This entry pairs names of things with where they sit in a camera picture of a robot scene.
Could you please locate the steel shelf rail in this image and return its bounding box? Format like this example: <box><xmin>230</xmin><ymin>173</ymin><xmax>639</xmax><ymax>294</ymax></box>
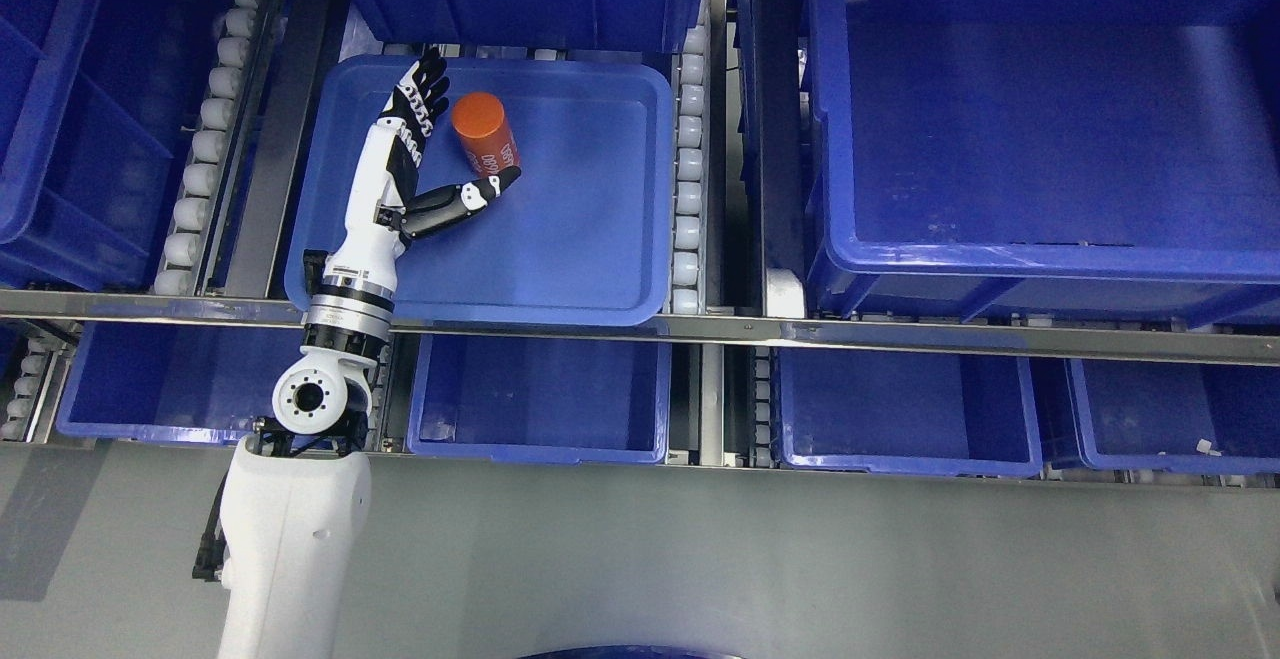
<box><xmin>1</xmin><ymin>289</ymin><xmax>1279</xmax><ymax>367</ymax></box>

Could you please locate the white roller track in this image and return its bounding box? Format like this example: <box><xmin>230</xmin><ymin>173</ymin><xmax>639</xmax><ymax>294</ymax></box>
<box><xmin>151</xmin><ymin>0</ymin><xmax>279</xmax><ymax>296</ymax></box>
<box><xmin>668</xmin><ymin>0</ymin><xmax>710</xmax><ymax>314</ymax></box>

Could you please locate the blue lower bin left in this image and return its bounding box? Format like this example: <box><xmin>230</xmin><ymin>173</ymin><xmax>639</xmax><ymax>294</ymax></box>
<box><xmin>55</xmin><ymin>322</ymin><xmax>300</xmax><ymax>447</ymax></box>

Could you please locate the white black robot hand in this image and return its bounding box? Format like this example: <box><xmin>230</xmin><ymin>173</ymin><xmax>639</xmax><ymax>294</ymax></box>
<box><xmin>323</xmin><ymin>45</ymin><xmax>522</xmax><ymax>294</ymax></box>

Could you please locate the blue lower bin far right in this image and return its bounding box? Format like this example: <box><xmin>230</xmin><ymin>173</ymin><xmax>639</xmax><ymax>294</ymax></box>
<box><xmin>1056</xmin><ymin>360</ymin><xmax>1279</xmax><ymax>475</ymax></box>

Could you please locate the white roller track left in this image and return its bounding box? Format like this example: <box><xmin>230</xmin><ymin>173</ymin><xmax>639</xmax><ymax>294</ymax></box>
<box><xmin>151</xmin><ymin>0</ymin><xmax>279</xmax><ymax>296</ymax></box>

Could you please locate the orange cylindrical capacitor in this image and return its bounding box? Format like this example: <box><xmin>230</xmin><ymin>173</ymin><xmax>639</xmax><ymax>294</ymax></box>
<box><xmin>451</xmin><ymin>91</ymin><xmax>520</xmax><ymax>177</ymax></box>

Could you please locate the white roller track centre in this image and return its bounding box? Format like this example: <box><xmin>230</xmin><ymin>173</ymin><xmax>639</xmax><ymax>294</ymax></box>
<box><xmin>668</xmin><ymin>0</ymin><xmax>710</xmax><ymax>314</ymax></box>

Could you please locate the blue lower bin centre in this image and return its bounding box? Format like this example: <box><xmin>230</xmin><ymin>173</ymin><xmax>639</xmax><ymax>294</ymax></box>
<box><xmin>404</xmin><ymin>335</ymin><xmax>671</xmax><ymax>466</ymax></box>

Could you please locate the large blue bin right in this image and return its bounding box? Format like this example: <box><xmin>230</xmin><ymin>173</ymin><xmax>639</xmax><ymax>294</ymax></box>
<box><xmin>805</xmin><ymin>0</ymin><xmax>1279</xmax><ymax>328</ymax></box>

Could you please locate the blue shallow tray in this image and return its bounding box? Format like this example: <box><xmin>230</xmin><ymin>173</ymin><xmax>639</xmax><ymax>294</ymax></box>
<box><xmin>283</xmin><ymin>56</ymin><xmax>675</xmax><ymax>326</ymax></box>

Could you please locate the blue bin far left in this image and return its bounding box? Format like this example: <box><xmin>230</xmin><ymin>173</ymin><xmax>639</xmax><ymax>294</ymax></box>
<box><xmin>1</xmin><ymin>0</ymin><xmax>232</xmax><ymax>290</ymax></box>

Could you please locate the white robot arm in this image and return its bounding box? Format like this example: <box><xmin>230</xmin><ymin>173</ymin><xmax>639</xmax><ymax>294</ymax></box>
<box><xmin>218</xmin><ymin>273</ymin><xmax>396</xmax><ymax>658</ymax></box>

